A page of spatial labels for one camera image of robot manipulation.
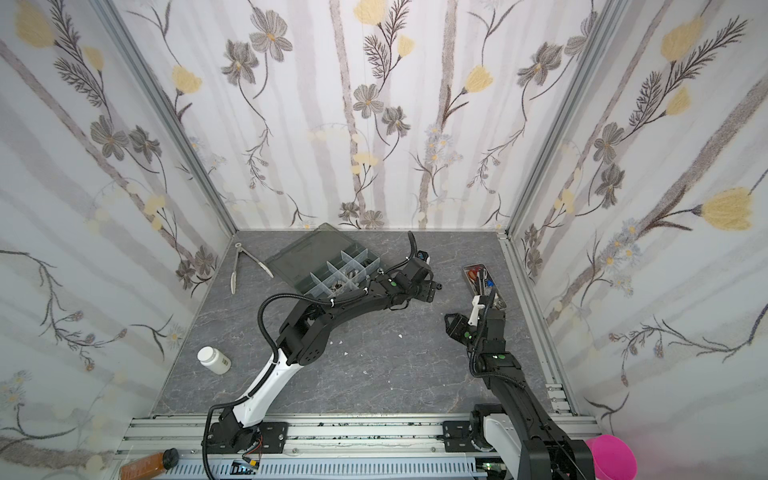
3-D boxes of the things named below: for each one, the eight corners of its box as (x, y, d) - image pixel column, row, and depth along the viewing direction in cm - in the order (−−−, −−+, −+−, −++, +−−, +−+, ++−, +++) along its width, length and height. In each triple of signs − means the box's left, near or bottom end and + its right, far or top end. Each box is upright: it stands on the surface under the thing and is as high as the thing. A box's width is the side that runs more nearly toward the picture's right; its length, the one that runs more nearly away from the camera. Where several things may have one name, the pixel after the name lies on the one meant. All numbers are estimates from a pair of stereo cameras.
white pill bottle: (211, 375, 86) (192, 362, 78) (217, 360, 89) (199, 346, 81) (228, 375, 86) (212, 362, 78) (233, 360, 89) (218, 346, 81)
